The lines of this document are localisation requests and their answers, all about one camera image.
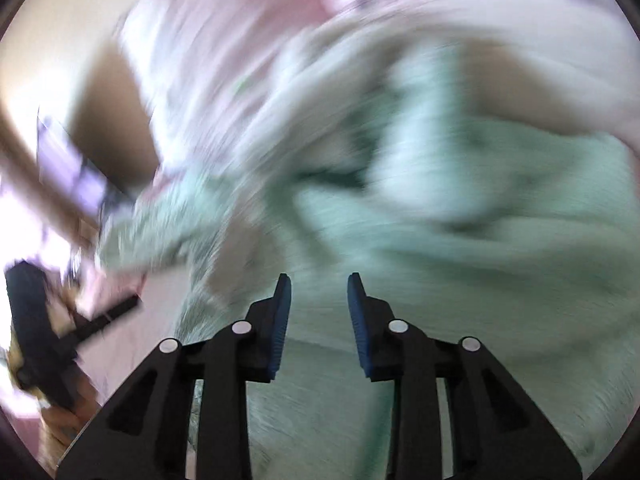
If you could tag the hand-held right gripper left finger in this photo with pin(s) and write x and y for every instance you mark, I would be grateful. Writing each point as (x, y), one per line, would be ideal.
(281, 320)

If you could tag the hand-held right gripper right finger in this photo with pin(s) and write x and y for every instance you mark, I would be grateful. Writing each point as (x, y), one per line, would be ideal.
(359, 320)

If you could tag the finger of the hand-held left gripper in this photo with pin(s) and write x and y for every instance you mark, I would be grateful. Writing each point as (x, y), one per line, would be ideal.
(110, 317)

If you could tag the green fleece garment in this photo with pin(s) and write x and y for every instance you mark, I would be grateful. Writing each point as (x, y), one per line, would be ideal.
(450, 185)

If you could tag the pink floral bed sheet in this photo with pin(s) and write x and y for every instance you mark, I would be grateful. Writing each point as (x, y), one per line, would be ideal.
(200, 35)

